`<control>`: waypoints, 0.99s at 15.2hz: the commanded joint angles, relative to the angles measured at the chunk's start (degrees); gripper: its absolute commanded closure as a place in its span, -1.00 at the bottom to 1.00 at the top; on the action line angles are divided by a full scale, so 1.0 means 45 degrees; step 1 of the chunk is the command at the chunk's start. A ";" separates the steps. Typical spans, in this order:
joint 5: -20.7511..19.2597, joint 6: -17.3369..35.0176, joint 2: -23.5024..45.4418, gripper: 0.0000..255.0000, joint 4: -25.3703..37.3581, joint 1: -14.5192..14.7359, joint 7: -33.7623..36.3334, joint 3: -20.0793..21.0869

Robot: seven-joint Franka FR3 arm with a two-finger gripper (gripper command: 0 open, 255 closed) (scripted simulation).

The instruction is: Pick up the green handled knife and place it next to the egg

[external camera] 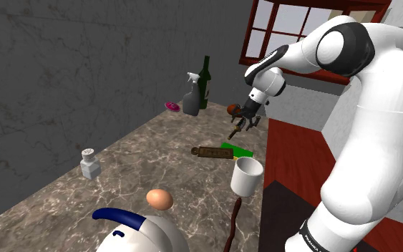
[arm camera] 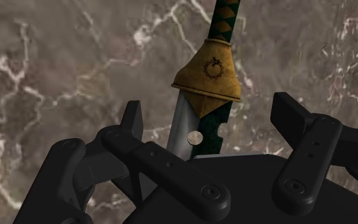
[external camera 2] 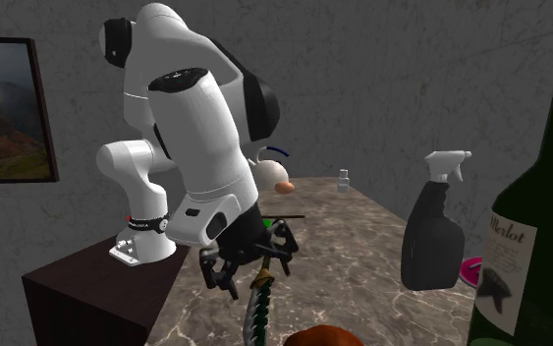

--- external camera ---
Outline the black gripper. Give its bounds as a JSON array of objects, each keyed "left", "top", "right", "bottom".
[{"left": 230, "top": 98, "right": 263, "bottom": 132}]

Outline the red round fruit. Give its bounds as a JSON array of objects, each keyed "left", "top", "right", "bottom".
[{"left": 226, "top": 103, "right": 243, "bottom": 116}]

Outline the green and yellow sponge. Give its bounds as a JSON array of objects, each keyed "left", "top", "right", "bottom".
[{"left": 220, "top": 142, "right": 255, "bottom": 161}]

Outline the dark green glass bottle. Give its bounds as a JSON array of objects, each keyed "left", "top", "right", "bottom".
[{"left": 197, "top": 54, "right": 213, "bottom": 110}]

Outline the grey spray bottle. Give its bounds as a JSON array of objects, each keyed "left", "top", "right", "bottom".
[{"left": 181, "top": 72, "right": 203, "bottom": 117}]

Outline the white cup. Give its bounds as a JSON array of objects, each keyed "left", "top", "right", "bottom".
[{"left": 230, "top": 156, "right": 265, "bottom": 198}]

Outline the pink round disc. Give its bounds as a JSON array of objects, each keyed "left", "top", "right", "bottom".
[{"left": 164, "top": 101, "right": 181, "bottom": 113}]

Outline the brown wavy stick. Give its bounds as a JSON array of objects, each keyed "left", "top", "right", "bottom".
[{"left": 223, "top": 196, "right": 243, "bottom": 252}]

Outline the red framed window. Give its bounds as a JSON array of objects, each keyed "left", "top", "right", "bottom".
[{"left": 238, "top": 0, "right": 393, "bottom": 87}]

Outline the dark robot stand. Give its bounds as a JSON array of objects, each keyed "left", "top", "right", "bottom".
[{"left": 258, "top": 180, "right": 380, "bottom": 252}]

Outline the brown egg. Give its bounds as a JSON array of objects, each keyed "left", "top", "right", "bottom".
[{"left": 145, "top": 188, "right": 175, "bottom": 212}]

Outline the white salt shaker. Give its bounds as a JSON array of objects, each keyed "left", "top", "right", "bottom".
[{"left": 79, "top": 147, "right": 102, "bottom": 181}]

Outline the dark handled knife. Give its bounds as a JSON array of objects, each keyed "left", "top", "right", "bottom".
[{"left": 227, "top": 118, "right": 247, "bottom": 141}]

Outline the brown wooden board with handle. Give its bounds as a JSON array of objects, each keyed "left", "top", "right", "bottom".
[{"left": 190, "top": 146, "right": 235, "bottom": 160}]

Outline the white kettle with blue handle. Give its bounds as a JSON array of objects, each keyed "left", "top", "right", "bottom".
[{"left": 92, "top": 207, "right": 191, "bottom": 252}]

